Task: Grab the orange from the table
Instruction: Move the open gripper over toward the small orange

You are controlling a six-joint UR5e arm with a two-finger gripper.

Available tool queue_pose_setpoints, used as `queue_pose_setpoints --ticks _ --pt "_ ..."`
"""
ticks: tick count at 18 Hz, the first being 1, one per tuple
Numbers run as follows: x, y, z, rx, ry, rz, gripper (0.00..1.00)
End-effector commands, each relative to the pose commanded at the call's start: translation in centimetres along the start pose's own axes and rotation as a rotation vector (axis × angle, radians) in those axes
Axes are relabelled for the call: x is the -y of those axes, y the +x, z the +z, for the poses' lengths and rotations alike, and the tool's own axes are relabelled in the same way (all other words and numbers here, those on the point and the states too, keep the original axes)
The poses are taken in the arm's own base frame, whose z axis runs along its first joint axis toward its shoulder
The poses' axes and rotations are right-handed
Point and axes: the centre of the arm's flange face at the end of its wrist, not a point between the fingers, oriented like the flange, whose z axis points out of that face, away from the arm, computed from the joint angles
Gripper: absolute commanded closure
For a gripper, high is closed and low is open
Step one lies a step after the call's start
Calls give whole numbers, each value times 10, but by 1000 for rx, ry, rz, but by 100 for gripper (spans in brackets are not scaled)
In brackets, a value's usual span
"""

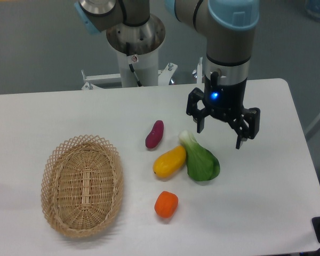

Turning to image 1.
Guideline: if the orange fruit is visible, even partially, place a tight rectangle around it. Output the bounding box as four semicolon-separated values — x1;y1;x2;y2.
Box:
154;191;179;219

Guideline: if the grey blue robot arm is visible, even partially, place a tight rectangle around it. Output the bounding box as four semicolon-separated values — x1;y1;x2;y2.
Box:
74;1;260;147

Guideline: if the yellow mango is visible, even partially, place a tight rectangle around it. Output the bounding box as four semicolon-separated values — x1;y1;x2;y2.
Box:
153;146;186;178

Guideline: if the woven wicker basket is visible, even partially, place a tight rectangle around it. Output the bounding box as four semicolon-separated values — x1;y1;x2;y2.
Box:
41;135;124;238

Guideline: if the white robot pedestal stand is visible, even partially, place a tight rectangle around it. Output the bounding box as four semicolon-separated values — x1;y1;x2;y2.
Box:
81;50;203;90

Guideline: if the black cable on pedestal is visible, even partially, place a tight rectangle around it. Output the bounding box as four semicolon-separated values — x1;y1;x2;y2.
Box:
126;42;143;87

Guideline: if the purple sweet potato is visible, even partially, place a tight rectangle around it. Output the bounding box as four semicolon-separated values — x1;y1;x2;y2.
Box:
145;120;164;149

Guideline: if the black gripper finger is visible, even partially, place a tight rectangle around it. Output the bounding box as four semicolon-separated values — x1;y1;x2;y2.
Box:
186;87;209;133
229;108;261;149

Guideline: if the green bok choy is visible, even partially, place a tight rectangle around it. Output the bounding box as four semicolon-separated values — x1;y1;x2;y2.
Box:
178;130;220;182

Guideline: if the blue object top right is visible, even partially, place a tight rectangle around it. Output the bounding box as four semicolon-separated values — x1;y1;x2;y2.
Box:
304;0;320;22

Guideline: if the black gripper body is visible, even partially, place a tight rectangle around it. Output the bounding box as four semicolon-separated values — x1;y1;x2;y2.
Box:
202;71;247;122

